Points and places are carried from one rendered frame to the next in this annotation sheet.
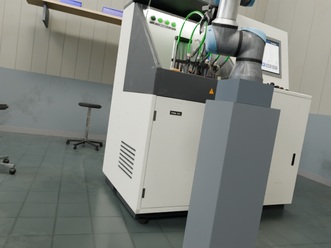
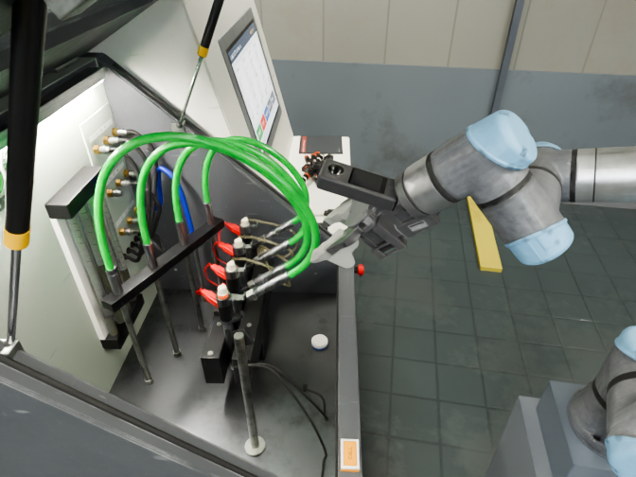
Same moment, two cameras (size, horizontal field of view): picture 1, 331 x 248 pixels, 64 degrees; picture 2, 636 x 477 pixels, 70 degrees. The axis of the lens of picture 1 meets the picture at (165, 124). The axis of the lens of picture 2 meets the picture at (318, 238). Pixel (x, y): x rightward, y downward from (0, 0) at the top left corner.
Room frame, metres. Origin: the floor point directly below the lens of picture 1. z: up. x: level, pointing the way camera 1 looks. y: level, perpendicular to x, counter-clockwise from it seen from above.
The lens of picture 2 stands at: (1.46, 0.36, 1.68)
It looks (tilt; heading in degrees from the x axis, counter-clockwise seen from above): 36 degrees down; 300
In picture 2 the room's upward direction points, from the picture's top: straight up
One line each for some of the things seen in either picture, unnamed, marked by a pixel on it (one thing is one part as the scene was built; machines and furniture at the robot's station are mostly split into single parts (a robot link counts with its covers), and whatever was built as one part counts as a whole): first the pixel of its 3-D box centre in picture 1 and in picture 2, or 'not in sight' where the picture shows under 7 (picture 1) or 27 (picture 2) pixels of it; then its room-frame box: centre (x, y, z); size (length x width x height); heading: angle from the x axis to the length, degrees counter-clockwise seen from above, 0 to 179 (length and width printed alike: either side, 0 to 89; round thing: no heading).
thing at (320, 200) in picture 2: (270, 91); (317, 182); (2.11, -0.78, 0.96); 0.70 x 0.22 x 0.03; 117
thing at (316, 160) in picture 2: (275, 86); (317, 165); (2.13, -0.82, 1.01); 0.23 x 0.11 x 0.06; 117
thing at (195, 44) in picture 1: (198, 52); (121, 182); (2.27, -0.19, 1.20); 0.13 x 0.03 x 0.31; 117
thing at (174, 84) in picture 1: (202, 89); (345, 377); (1.71, -0.20, 0.87); 0.62 x 0.04 x 0.16; 117
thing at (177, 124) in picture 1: (193, 155); not in sight; (1.70, -0.21, 0.44); 0.65 x 0.02 x 0.68; 117
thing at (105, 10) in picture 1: (114, 15); not in sight; (3.88, 0.96, 1.87); 0.33 x 0.23 x 0.11; 110
